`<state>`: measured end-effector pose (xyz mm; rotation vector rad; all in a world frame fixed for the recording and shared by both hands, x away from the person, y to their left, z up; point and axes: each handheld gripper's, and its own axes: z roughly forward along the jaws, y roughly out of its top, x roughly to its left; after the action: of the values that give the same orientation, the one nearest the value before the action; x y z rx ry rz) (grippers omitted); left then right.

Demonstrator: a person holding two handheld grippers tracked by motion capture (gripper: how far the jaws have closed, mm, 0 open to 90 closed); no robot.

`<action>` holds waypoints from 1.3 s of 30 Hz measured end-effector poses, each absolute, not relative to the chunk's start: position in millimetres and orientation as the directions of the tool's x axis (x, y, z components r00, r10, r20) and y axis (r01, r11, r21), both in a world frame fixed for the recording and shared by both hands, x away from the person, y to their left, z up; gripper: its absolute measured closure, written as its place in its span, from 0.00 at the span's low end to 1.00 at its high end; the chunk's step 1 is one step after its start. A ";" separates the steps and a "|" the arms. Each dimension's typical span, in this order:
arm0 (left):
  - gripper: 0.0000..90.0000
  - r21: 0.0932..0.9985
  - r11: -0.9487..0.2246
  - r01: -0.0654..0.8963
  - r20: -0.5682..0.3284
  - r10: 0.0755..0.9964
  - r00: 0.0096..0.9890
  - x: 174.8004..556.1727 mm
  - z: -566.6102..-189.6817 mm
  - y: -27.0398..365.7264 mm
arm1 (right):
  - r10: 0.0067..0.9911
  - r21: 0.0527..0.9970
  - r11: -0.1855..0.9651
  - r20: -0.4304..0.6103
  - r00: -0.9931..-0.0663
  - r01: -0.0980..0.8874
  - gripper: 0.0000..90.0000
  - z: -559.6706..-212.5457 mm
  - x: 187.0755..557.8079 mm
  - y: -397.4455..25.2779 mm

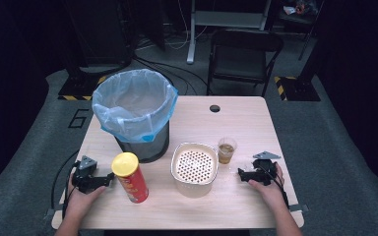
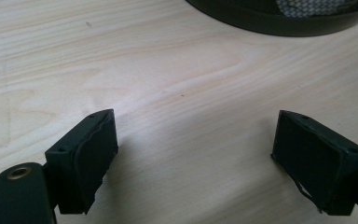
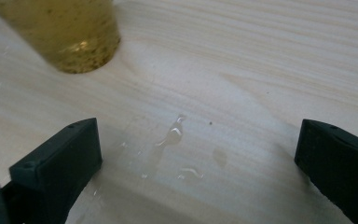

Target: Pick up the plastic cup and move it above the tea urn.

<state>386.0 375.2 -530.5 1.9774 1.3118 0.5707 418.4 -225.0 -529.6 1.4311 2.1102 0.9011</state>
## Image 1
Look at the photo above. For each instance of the grey metal table bracket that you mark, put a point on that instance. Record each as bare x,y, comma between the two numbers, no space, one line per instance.
50,213
299,207

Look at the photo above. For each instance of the black stand base hazard tape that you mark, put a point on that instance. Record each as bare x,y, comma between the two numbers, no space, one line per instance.
300,90
78,88

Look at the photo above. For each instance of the person's right hand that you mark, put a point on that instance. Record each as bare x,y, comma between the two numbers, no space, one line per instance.
270,195

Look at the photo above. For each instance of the person's left hand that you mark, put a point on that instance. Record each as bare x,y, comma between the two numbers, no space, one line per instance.
78,203

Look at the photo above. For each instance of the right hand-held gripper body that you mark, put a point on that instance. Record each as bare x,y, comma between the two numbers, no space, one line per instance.
264,168

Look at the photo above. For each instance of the blue translucent trash bag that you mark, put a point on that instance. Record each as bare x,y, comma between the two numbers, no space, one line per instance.
134,98

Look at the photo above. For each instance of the clear plastic cup brown liquid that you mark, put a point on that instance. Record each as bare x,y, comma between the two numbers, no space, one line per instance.
226,152

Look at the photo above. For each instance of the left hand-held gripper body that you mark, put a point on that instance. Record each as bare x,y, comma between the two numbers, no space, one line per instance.
84,175

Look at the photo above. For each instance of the black mesh trash bin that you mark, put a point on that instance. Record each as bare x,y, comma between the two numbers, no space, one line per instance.
151,149

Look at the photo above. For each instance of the white metal desk frame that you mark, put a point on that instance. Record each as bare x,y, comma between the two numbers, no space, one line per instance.
226,18

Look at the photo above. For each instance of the black folding chair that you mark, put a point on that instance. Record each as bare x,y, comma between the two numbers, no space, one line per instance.
242,55

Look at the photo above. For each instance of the red chips can yellow lid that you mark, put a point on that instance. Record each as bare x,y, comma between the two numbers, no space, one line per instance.
134,185

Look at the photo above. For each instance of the black equipment cabinet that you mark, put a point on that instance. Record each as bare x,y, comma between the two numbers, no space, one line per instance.
98,32

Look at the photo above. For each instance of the beige container with perforated strainer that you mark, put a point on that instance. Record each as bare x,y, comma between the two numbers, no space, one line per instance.
194,167

